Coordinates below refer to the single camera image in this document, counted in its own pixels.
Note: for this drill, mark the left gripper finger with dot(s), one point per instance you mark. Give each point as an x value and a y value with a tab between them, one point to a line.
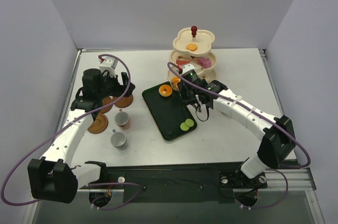
127	87
104	92

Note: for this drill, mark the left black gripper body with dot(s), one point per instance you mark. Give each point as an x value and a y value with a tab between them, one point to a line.
120	85

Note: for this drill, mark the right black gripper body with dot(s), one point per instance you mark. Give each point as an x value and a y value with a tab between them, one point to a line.
185	93

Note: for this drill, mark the orange white blue donut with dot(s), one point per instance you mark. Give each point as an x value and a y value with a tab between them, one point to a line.
174	83

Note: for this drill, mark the orange glazed donut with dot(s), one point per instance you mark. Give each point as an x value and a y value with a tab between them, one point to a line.
165	90

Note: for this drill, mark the pink strawberry cake slice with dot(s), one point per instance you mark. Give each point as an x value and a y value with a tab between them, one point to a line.
180	60

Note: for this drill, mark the pink block cake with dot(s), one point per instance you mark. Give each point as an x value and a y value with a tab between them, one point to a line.
204	62

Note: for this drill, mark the dark chocolate macaron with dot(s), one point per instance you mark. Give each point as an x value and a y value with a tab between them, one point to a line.
170	132

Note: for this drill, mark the white block cake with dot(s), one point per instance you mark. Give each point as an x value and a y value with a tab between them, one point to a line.
198	68

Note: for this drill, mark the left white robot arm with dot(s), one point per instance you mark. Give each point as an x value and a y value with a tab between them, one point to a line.
51	176

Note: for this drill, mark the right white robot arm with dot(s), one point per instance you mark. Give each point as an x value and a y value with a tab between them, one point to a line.
275	145

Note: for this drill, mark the brown coaster back right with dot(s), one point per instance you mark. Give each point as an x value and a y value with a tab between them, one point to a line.
124	102

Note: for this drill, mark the brown coaster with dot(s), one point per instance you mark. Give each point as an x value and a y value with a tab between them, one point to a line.
99	124
124	102
106	102

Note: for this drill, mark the brown coaster back left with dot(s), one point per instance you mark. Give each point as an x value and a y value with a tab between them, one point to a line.
106	102

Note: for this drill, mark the dark green serving tray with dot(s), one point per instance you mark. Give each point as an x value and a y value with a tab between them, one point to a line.
168	112

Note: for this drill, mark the pink mug left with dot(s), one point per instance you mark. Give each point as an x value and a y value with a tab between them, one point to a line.
122	120

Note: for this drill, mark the green macaron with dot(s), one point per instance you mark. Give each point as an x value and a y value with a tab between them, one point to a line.
184	127
189	122

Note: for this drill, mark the brown coaster front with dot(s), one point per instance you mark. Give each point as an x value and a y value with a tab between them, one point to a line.
99	124

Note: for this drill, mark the orange macaron on stand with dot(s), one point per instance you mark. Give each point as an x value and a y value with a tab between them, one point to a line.
191	47

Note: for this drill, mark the cream three-tier dessert stand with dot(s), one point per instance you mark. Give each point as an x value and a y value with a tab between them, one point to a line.
204	40

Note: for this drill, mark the grey mug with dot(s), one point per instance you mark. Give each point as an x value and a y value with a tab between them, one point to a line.
118	140

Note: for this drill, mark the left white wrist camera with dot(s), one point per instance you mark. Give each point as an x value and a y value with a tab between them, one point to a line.
108	66

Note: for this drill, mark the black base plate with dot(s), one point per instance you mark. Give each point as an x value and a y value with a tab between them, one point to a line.
181	183

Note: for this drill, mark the aluminium rail frame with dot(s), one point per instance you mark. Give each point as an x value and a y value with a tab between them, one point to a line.
286	78

